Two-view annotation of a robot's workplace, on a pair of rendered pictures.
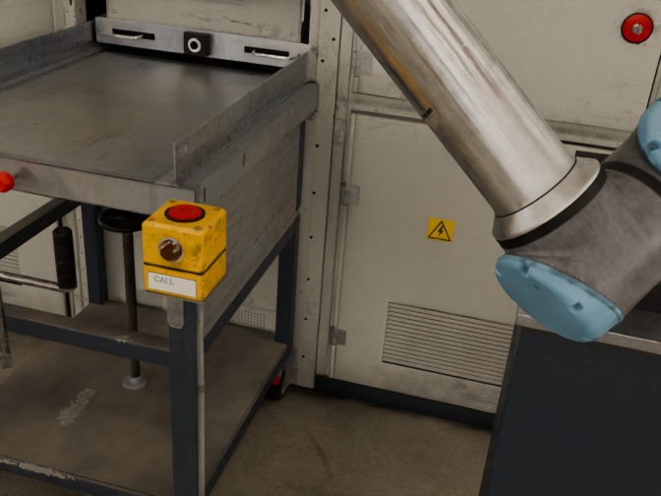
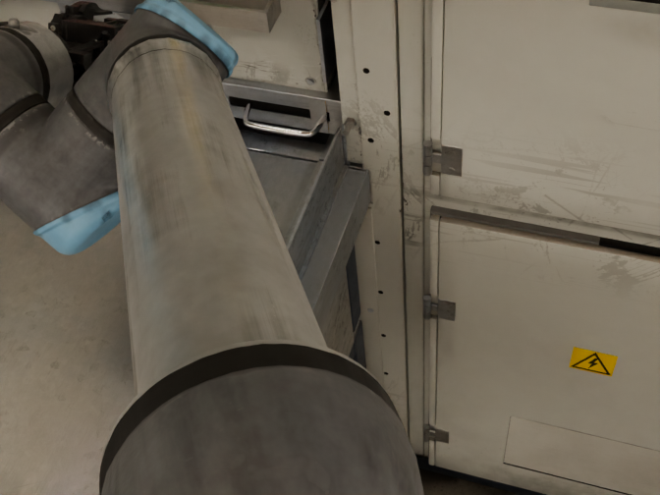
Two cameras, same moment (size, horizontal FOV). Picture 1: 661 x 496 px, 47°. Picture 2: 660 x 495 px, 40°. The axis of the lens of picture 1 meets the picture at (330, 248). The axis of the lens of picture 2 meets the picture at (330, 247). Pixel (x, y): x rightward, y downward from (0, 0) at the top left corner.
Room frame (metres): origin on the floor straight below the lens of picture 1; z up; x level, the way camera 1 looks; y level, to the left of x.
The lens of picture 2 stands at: (0.94, -0.03, 1.69)
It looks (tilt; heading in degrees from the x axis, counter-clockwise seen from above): 52 degrees down; 11
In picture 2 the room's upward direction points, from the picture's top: 8 degrees counter-clockwise
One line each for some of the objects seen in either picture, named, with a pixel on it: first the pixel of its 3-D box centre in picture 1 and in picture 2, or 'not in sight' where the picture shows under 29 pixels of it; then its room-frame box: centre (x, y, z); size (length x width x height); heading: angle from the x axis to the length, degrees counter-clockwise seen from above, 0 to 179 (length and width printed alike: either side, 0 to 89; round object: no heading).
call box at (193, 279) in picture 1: (185, 249); not in sight; (0.85, 0.18, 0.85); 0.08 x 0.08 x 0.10; 77
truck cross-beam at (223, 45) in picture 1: (203, 40); (158, 75); (1.84, 0.34, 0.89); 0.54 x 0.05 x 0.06; 77
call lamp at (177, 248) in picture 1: (168, 252); not in sight; (0.81, 0.19, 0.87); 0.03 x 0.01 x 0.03; 77
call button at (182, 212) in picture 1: (185, 216); not in sight; (0.85, 0.18, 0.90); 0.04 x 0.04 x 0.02
